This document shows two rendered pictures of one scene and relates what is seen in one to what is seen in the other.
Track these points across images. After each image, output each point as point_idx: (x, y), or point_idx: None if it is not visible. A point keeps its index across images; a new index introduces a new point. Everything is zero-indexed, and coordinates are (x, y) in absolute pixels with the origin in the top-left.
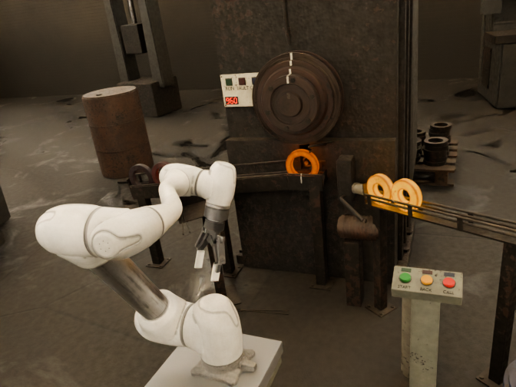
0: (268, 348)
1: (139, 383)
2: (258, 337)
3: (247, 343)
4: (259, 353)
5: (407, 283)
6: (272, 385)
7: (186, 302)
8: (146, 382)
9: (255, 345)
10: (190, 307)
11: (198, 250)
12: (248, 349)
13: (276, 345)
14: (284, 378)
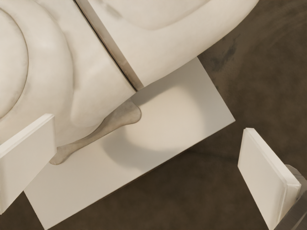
0: (48, 194)
1: (306, 60)
2: (91, 201)
3: (91, 171)
4: (47, 170)
5: None
6: (161, 206)
7: (133, 28)
8: (301, 70)
9: (73, 179)
10: (77, 13)
11: (289, 190)
12: (59, 154)
13: (42, 211)
14: (158, 227)
